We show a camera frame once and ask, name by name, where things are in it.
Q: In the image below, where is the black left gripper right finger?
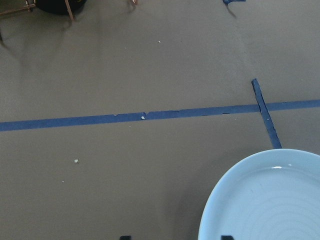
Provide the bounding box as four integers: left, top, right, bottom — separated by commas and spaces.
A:
220, 235, 234, 240

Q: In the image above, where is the light blue plate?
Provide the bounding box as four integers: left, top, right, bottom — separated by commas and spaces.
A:
198, 149, 320, 240

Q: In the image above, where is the copper wire bottle rack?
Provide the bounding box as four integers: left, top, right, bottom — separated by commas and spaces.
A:
0, 0, 140, 21

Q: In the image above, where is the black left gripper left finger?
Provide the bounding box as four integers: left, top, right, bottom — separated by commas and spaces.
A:
119, 235, 131, 240

